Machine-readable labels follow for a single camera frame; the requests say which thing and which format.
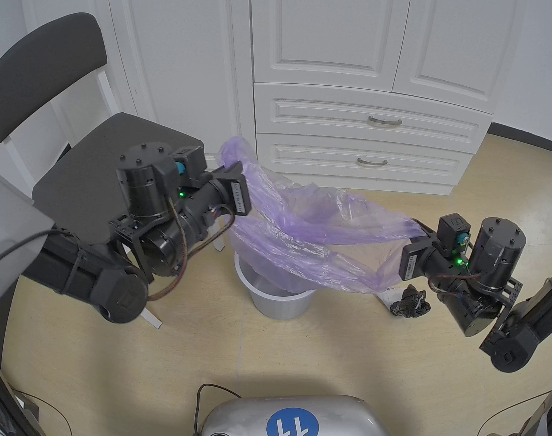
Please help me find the grey padded white chair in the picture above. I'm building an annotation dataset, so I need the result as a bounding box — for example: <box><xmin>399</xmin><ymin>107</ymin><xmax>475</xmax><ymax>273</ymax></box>
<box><xmin>0</xmin><ymin>13</ymin><xmax>225</xmax><ymax>329</ymax></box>

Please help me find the purple plastic bag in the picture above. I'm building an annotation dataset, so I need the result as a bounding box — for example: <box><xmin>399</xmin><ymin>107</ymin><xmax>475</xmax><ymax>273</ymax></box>
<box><xmin>214</xmin><ymin>135</ymin><xmax>427</xmax><ymax>295</ymax></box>

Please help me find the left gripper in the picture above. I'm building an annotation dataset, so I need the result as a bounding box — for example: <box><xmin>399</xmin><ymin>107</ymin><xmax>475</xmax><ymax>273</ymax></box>
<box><xmin>181</xmin><ymin>162</ymin><xmax>251</xmax><ymax>245</ymax></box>

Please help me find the crumpled black plastic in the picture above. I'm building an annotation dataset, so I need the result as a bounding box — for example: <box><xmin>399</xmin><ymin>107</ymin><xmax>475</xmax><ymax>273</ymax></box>
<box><xmin>390</xmin><ymin>284</ymin><xmax>432</xmax><ymax>320</ymax></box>

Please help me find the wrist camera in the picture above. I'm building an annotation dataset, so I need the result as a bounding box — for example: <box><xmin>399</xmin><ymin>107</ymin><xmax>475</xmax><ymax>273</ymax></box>
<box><xmin>440</xmin><ymin>214</ymin><xmax>473</xmax><ymax>258</ymax></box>
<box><xmin>171</xmin><ymin>146</ymin><xmax>208</xmax><ymax>190</ymax></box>

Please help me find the black cable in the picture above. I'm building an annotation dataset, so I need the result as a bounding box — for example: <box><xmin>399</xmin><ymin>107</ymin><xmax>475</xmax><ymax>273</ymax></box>
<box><xmin>193</xmin><ymin>383</ymin><xmax>242</xmax><ymax>434</ymax></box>
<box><xmin>478</xmin><ymin>380</ymin><xmax>552</xmax><ymax>436</ymax></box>

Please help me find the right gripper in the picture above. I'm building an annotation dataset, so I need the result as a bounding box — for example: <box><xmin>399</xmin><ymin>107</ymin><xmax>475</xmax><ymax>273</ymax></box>
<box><xmin>401</xmin><ymin>236</ymin><xmax>470</xmax><ymax>286</ymax></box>

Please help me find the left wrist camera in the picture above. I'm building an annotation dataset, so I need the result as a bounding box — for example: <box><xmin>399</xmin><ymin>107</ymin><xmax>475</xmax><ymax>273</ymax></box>
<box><xmin>171</xmin><ymin>146</ymin><xmax>208</xmax><ymax>190</ymax></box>

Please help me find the pale grey trash bin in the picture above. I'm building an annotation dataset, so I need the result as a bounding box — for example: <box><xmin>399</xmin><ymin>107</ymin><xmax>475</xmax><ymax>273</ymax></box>
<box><xmin>234</xmin><ymin>250</ymin><xmax>318</xmax><ymax>321</ymax></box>

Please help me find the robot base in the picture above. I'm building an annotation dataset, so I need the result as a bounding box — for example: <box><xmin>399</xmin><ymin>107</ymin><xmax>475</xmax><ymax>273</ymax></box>
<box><xmin>203</xmin><ymin>395</ymin><xmax>390</xmax><ymax>436</ymax></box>

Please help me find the white paper scrap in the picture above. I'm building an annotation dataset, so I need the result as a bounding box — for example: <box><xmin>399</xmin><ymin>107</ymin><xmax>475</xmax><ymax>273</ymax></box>
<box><xmin>377</xmin><ymin>289</ymin><xmax>404</xmax><ymax>311</ymax></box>

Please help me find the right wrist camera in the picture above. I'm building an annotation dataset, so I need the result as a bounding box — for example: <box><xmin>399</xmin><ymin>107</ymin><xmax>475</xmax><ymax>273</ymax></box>
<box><xmin>440</xmin><ymin>214</ymin><xmax>473</xmax><ymax>258</ymax></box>

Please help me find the white wardrobe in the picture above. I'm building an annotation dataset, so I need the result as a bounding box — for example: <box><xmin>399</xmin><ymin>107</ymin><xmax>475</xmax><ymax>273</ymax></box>
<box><xmin>19</xmin><ymin>0</ymin><xmax>529</xmax><ymax>196</ymax></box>

